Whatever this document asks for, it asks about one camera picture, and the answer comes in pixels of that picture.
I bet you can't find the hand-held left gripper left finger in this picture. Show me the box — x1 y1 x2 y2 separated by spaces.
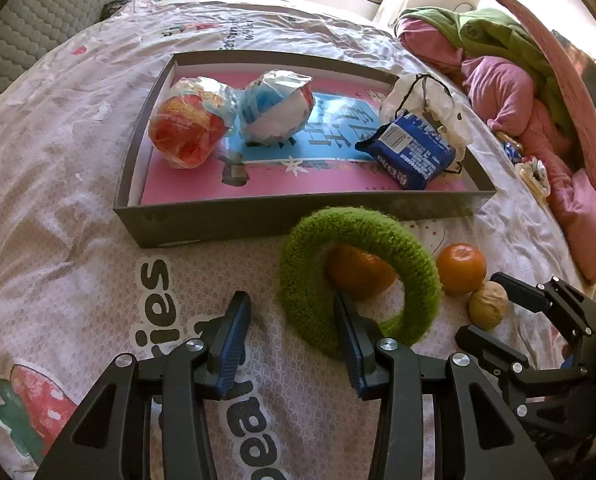
33 290 253 480

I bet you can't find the dusty pink cushion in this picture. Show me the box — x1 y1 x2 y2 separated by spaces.
483 0 596 208

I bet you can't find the red and blue snack bag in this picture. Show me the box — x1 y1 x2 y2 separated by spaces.
238 69 318 147

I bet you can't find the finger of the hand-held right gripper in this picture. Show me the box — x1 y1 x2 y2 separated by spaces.
455 325 544 413
489 271 596 343

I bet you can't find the pink and blue book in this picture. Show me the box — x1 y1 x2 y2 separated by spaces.
140 77 471 206

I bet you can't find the white drawstring pouch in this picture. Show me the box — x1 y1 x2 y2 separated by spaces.
379 72 474 176

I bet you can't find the grey quilted headboard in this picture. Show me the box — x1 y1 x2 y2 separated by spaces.
0 0 139 111

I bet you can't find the grey cardboard box tray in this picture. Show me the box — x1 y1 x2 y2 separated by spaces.
113 50 499 250

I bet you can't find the dark floral pillow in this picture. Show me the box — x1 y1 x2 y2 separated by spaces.
100 0 161 18

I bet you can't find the mostly red snack bag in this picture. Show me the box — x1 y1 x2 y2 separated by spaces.
148 76 239 170

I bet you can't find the orange tangerine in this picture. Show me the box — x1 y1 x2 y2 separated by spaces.
436 243 488 296
326 244 399 301

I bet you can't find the blue snack packet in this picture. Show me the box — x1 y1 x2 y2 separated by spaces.
354 111 458 191

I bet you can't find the green garment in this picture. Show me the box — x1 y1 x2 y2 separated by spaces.
397 7 574 126

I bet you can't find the brown walnut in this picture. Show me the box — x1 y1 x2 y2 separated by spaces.
467 281 510 332

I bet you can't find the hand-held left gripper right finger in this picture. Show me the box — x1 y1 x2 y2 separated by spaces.
332 290 554 480

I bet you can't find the green fuzzy ring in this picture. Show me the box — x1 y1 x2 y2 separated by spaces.
278 206 444 361

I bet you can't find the pile of pink green bedding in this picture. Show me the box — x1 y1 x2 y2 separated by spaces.
395 15 596 281

